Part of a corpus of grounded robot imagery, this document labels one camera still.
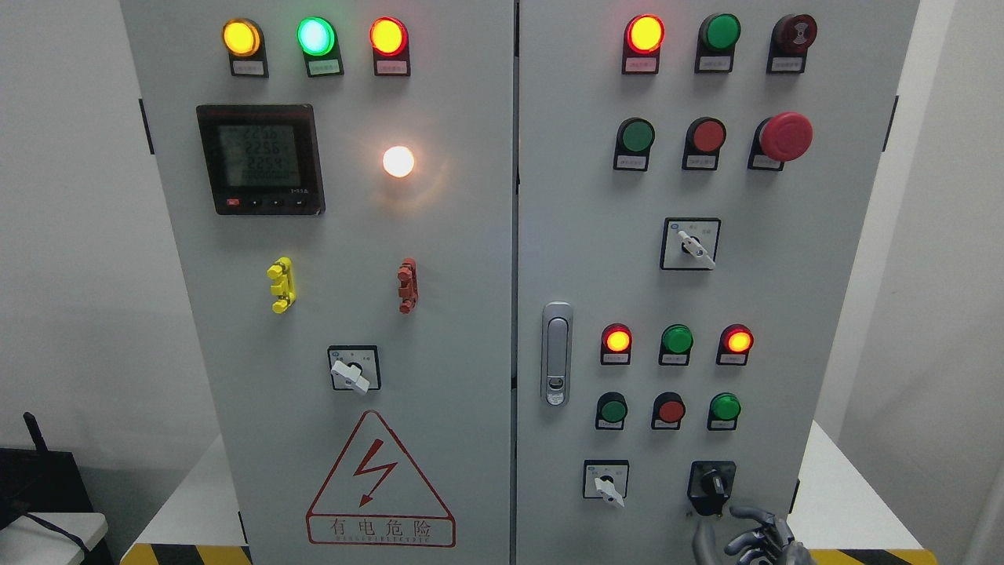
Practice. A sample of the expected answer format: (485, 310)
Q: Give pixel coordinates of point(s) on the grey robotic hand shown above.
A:
(772, 540)

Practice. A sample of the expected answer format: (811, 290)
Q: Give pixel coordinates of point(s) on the black rotary knob switch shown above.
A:
(710, 486)

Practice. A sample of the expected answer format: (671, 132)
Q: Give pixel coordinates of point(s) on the yellow black hazard tape right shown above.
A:
(873, 557)

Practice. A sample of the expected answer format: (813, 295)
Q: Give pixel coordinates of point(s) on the yellow black hazard tape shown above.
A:
(873, 557)
(146, 553)

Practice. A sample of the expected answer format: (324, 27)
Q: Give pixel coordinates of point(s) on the green lamp bottom right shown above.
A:
(723, 412)

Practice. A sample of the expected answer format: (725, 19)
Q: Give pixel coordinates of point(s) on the red push button lower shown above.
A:
(668, 411)

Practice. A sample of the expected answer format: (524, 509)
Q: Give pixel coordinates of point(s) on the red push button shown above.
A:
(668, 411)
(702, 146)

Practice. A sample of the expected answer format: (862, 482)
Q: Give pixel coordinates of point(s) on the red lamp lower right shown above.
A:
(734, 346)

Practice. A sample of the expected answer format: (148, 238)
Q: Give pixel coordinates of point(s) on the green push button lower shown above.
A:
(611, 411)

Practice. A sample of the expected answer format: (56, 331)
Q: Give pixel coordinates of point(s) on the green push button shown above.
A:
(634, 139)
(611, 411)

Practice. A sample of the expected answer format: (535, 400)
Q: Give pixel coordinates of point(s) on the green lamp lower middle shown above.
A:
(676, 344)

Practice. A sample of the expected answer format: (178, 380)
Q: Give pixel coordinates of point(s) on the red lamp lower left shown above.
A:
(615, 345)

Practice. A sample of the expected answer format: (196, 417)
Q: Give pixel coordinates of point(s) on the grey right cabinet door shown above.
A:
(592, 237)

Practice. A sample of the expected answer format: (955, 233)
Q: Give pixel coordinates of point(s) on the grey cabinet door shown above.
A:
(446, 366)
(592, 237)

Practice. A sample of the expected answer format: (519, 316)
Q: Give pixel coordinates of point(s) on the red high voltage warning sticker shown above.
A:
(376, 494)

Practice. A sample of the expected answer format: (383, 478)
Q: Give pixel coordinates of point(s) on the red emergency stop button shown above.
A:
(779, 140)

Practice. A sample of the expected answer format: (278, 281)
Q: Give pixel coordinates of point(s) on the red push button upper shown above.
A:
(702, 146)

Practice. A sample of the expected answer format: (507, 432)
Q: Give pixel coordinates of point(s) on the green push button upper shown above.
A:
(634, 139)

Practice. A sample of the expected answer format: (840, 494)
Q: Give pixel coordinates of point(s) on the red terminal connector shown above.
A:
(407, 285)

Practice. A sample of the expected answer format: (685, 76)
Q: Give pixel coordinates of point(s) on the green lamp right top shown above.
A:
(717, 37)

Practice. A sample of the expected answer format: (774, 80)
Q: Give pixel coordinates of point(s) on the dark red buzzer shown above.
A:
(792, 36)

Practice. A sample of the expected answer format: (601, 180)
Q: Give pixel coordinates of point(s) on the lit red lamp right top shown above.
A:
(643, 38)

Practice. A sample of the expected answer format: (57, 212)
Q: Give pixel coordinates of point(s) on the glowing white lamp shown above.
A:
(399, 161)

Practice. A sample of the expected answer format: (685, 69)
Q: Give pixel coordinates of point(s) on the yellow terminal connector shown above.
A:
(282, 284)

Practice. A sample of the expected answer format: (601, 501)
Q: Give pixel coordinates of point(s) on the grey left cabinet door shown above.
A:
(446, 366)

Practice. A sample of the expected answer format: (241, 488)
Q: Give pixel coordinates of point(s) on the yellow black hazard tape left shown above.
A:
(146, 553)

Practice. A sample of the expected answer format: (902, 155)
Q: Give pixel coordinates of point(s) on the lit red lamp left door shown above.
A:
(390, 44)

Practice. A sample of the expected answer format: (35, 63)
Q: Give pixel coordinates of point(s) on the black digital power meter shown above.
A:
(262, 159)

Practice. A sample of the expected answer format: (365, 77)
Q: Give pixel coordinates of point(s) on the lit green indicator lamp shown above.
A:
(319, 43)

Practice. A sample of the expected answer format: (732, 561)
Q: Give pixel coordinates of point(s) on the yellow indicator lamp top left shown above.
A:
(244, 42)

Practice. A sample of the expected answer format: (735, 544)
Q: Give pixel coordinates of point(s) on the black device with antenna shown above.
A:
(39, 479)

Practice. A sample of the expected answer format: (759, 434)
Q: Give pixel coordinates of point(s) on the white selector switch lower right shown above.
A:
(606, 480)

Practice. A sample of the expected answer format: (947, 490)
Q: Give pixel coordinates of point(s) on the white selector switch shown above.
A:
(606, 480)
(690, 243)

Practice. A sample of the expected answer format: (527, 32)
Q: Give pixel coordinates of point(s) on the white selector switch upper right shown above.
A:
(690, 243)

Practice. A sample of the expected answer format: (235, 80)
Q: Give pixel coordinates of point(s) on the silver door handle lock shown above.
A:
(556, 336)

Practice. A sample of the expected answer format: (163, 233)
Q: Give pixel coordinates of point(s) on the white selector switch left door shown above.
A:
(354, 367)

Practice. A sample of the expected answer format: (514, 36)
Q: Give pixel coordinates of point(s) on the white box with cable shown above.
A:
(26, 542)

